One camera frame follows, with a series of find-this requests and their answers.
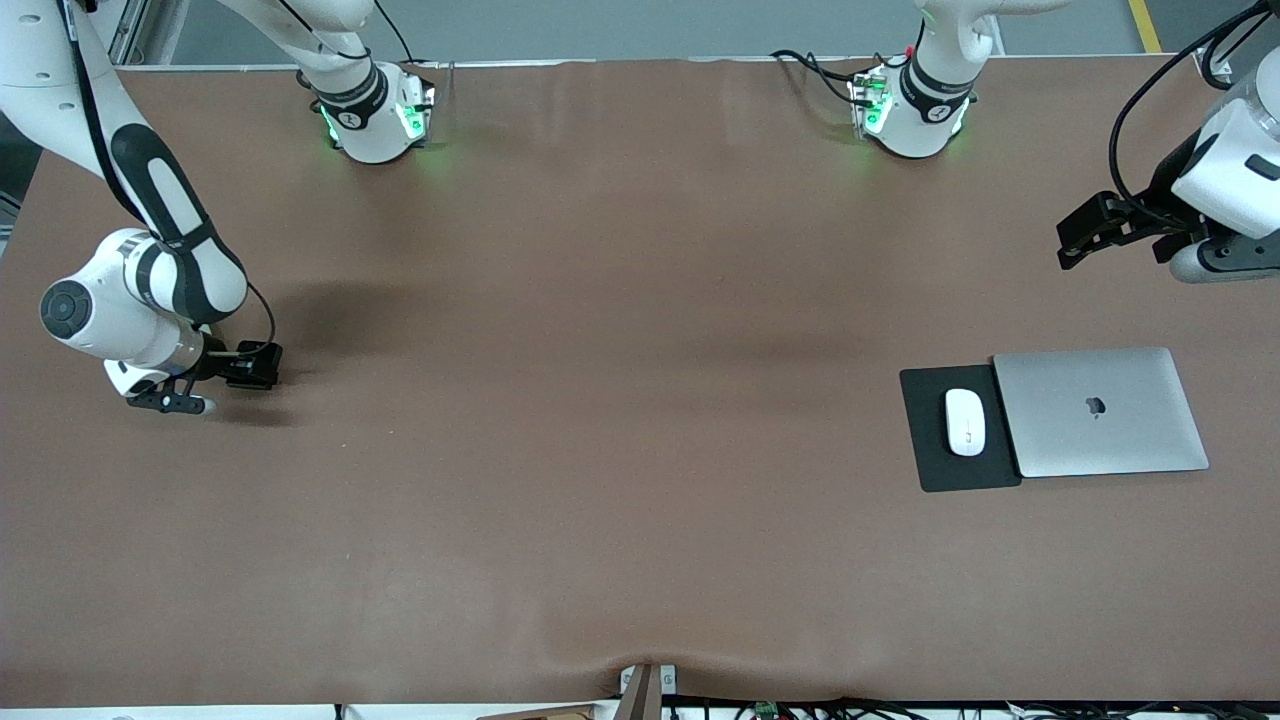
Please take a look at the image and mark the brown table cover mat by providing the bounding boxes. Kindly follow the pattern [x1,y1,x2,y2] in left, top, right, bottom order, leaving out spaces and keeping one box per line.
[0,55,1280,707]

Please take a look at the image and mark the aluminium frame rack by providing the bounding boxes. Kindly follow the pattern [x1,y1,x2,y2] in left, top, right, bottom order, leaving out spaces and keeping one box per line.
[100,0,191,69]

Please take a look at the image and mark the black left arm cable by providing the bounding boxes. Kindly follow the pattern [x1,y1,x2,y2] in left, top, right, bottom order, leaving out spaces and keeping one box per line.
[1108,0,1276,206]

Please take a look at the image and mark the white computer mouse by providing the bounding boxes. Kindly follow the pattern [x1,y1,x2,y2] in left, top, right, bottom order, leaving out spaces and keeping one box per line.
[945,388,987,458]

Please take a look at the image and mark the black right base cable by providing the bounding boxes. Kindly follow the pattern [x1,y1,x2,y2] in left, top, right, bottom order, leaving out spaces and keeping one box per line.
[374,0,419,65]

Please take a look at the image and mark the black mouse pad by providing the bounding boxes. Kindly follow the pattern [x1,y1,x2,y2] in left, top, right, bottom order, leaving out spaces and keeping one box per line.
[899,364,1023,493]

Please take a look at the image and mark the black cable loop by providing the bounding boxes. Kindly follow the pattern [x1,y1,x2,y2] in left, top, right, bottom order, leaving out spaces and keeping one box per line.
[1198,0,1280,91]

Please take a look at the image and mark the base connector block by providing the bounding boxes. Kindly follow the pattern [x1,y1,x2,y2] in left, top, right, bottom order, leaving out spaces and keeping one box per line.
[398,62,438,148]
[848,68,893,139]

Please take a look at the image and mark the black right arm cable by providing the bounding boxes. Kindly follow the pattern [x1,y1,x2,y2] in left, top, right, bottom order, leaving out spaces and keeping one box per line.
[58,0,278,347]

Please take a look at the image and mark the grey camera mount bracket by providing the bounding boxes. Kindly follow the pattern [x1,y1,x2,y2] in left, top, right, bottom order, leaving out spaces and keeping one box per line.
[618,663,677,720]

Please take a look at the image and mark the black left base cables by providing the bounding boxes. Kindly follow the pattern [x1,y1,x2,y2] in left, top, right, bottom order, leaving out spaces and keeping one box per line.
[770,48,881,113]

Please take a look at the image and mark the left base connector block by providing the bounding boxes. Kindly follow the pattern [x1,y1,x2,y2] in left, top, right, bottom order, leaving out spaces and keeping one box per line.
[848,68,893,139]

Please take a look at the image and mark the silver closed laptop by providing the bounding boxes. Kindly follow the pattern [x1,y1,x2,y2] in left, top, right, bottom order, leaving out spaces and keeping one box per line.
[993,347,1210,479]

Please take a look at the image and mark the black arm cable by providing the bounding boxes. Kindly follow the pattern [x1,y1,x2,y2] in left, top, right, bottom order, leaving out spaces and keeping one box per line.
[1108,0,1276,206]
[58,0,278,347]

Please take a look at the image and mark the right base connector block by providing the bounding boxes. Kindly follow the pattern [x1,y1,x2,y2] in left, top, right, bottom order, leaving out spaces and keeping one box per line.
[398,62,438,148]

